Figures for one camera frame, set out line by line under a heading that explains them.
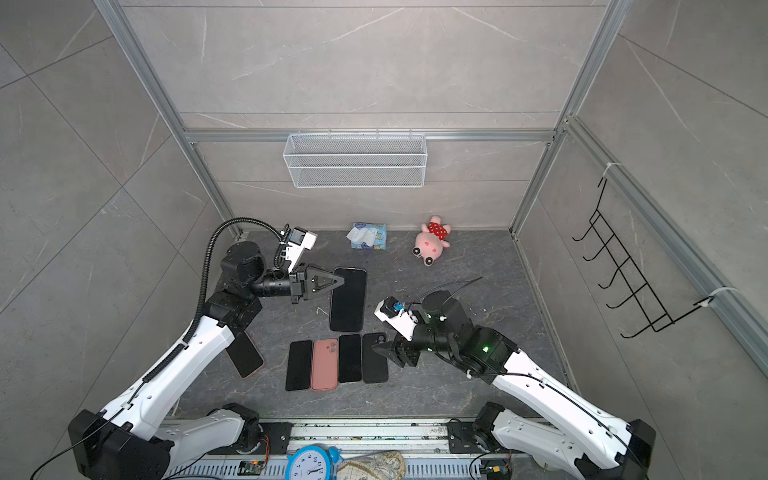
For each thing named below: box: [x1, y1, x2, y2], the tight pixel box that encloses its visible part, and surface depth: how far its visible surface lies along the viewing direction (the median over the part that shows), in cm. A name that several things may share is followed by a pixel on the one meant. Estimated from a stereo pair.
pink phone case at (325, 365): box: [312, 338, 339, 392], surface depth 87 cm
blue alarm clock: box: [284, 443, 345, 480], surface depth 70 cm
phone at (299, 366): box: [285, 340, 312, 391], surface depth 85 cm
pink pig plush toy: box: [412, 215, 452, 267], surface depth 112 cm
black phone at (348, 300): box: [330, 267, 367, 332], surface depth 63 cm
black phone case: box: [362, 333, 388, 384], surface depth 87 cm
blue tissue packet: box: [346, 222, 387, 251], surface depth 113 cm
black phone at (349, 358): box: [338, 334, 362, 383], surface depth 88 cm
